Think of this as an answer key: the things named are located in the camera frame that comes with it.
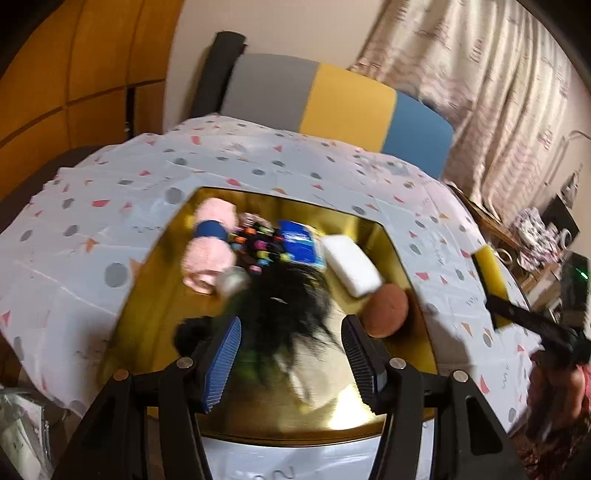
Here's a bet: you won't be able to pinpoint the white plastic bag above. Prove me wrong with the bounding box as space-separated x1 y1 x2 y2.
0 388 56 480

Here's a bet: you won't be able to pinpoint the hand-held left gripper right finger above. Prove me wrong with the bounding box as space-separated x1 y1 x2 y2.
341 315 527 480

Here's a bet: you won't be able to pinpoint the grey yellow blue chair backrest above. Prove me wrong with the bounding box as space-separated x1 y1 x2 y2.
221 53 455 178

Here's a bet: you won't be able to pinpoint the pile of printed clothes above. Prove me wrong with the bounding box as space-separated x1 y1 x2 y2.
515 208 561 259

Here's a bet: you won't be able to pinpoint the metal hanger rail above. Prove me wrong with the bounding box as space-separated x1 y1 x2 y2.
551 129 591 195

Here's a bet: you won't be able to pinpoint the gold metal tin box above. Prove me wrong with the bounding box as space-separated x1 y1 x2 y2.
99 186 439 446

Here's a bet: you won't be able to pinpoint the black wig with coloured beads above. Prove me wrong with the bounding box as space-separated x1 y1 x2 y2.
231 222 342 384

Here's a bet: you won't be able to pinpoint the person's right forearm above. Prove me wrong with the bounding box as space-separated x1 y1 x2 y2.
524 401 591 480

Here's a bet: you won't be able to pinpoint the yellow green sponge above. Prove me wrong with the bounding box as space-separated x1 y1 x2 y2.
471 244 522 330

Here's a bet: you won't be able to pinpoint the patterned white tablecloth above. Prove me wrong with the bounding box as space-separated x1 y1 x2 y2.
0 115 548 480

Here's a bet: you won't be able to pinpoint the beige cloth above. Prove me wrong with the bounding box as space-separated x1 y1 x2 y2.
286 342 356 414

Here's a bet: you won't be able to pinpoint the white soap bar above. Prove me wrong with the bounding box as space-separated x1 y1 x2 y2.
320 234 383 297

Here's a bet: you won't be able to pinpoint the brown round sponge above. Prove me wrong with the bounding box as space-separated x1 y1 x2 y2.
364 283 411 337

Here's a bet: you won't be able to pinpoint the pink towel blue band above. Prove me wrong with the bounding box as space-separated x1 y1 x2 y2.
181 198 238 295

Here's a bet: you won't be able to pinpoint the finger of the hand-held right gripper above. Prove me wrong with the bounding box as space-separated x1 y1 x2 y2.
487 293 575 344

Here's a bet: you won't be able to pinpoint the person's right hand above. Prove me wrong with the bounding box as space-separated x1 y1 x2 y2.
531 362 590 417

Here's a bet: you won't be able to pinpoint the orange wooden wardrobe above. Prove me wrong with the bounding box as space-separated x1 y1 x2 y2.
0 0 185 195

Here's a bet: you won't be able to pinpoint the beige patterned curtain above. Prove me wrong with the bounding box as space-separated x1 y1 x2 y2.
351 0 591 222

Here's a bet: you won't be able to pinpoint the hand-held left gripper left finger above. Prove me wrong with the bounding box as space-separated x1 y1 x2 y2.
53 316 242 480

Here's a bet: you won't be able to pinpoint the brown wooden furniture frame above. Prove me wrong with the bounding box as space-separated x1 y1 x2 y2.
450 185 561 305

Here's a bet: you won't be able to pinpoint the blue tissue packet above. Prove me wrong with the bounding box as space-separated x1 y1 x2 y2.
277 219 328 271

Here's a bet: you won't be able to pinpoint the dark green scrunchie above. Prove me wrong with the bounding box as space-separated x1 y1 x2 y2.
240 351 269 379

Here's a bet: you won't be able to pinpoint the black rolled mat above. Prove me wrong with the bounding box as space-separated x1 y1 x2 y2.
191 31 247 118

